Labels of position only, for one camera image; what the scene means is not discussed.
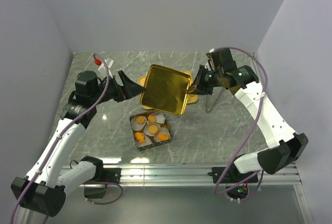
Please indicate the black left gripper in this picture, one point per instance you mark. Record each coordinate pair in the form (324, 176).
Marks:
(129, 89)

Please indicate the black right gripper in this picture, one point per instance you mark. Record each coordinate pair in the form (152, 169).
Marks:
(198, 87)

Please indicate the metal tongs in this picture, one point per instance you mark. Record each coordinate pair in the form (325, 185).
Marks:
(212, 99)

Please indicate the gold tin lid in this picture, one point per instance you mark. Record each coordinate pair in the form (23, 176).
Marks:
(166, 90)

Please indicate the orange leaf cookie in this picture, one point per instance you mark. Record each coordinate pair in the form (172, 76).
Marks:
(152, 118)

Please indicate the round biscuit cookie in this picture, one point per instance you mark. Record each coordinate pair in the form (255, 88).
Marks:
(153, 129)

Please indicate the orange fish cookie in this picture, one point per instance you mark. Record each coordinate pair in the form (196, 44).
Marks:
(163, 137)
(140, 137)

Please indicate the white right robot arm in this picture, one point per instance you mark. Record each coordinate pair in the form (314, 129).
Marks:
(284, 144)

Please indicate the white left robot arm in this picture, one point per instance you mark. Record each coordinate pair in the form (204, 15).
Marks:
(44, 189)

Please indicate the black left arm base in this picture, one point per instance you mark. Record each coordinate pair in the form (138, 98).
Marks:
(111, 175)

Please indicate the yellow plastic tray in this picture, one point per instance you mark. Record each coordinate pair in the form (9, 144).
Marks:
(190, 100)

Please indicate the white paper cup back-left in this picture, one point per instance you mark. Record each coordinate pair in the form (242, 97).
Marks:
(135, 126)

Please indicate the white paper cup back-right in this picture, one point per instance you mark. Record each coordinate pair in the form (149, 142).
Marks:
(160, 117)

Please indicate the red emergency button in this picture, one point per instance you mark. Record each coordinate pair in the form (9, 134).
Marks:
(98, 62)

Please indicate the white paper cup centre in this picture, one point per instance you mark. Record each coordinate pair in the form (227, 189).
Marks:
(145, 131)

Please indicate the green christmas cookie tin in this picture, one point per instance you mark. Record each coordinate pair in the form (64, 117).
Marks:
(154, 143)

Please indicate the white paper cup right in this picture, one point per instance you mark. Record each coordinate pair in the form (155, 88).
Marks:
(161, 130)

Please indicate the white paper cup front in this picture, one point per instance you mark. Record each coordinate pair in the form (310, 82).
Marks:
(147, 143)

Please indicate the aluminium mounting rail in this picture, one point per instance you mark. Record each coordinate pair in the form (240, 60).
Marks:
(184, 174)

